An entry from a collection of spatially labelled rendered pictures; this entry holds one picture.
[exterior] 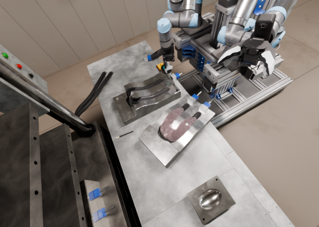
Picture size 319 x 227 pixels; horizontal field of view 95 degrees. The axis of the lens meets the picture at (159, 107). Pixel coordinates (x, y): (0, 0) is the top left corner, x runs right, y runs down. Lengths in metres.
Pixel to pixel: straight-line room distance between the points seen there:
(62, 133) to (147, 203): 0.66
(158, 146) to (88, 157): 0.55
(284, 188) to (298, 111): 0.98
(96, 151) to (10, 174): 0.55
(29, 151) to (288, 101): 2.58
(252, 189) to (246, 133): 1.09
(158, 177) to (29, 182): 0.63
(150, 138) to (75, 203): 0.49
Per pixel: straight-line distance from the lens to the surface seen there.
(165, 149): 0.93
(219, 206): 0.96
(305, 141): 2.36
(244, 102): 2.00
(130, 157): 1.08
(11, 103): 1.13
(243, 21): 0.83
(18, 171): 0.80
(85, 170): 1.22
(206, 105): 1.11
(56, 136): 1.11
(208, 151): 1.05
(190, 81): 2.10
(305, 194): 2.16
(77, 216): 0.91
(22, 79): 0.89
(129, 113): 1.14
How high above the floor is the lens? 1.81
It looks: 58 degrees down
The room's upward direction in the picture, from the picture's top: 14 degrees counter-clockwise
